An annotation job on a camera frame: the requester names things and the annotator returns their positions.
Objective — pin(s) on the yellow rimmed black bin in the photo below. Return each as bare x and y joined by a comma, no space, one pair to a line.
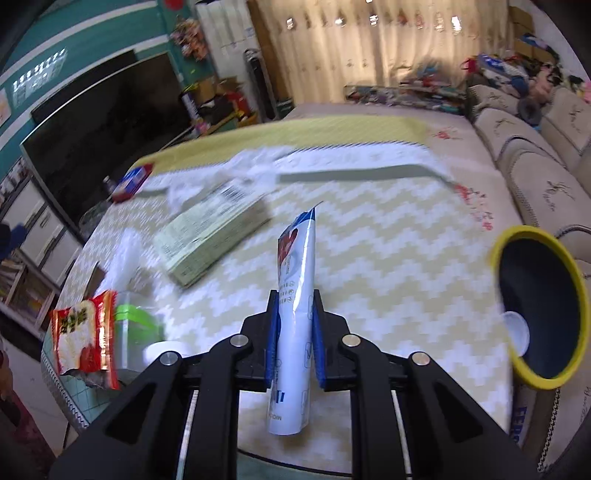
540,295

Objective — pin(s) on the red instant noodle packet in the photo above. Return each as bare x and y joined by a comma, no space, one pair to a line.
83,337

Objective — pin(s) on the beige patterned curtain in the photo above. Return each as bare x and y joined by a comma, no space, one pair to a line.
369,50

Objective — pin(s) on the beige embroidered sofa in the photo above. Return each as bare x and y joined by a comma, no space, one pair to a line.
540,184

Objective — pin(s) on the clear plastic bag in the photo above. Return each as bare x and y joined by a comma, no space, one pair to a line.
124,258

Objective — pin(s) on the red blue small packet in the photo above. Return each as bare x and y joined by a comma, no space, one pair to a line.
131,182

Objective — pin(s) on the black flat television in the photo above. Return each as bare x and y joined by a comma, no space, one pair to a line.
101,134

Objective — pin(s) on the dark neck pillow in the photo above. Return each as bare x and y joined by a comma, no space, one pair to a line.
530,111

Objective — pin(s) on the white small box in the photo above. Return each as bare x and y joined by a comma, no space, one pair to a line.
207,235

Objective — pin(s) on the white paper towel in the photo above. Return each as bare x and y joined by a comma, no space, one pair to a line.
256,166

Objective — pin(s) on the clear container green lid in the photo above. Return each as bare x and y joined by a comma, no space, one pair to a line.
136,332

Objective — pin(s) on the pile of plush toys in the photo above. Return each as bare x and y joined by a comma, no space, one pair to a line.
531,64

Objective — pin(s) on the white round plastic lid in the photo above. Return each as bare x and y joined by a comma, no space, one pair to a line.
517,330

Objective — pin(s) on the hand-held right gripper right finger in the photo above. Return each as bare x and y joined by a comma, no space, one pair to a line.
318,344

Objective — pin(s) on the white bag blue print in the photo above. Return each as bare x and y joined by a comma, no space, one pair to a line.
519,429

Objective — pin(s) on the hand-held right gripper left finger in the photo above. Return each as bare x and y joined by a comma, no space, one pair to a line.
272,337

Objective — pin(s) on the yellow white chevron tablecloth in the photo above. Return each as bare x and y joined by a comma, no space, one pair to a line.
392,258

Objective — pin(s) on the dark tower fan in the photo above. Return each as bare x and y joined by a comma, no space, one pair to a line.
261,87

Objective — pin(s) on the brown cardboard box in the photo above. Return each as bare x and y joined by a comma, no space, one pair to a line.
221,90

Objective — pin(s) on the white television cabinet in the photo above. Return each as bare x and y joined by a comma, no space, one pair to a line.
32,240

